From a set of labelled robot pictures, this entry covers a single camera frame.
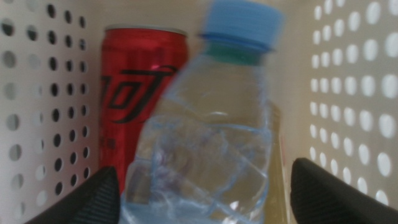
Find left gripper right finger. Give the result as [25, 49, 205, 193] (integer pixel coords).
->
[289, 157, 398, 224]

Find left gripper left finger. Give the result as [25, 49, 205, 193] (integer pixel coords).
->
[24, 166, 121, 224]

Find small water bottle blue cap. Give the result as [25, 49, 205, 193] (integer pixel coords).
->
[119, 0, 285, 224]

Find red cola can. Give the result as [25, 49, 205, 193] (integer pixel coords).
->
[98, 24, 190, 195]

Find white perforated plastic basket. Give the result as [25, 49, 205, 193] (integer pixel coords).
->
[0, 0, 398, 224]

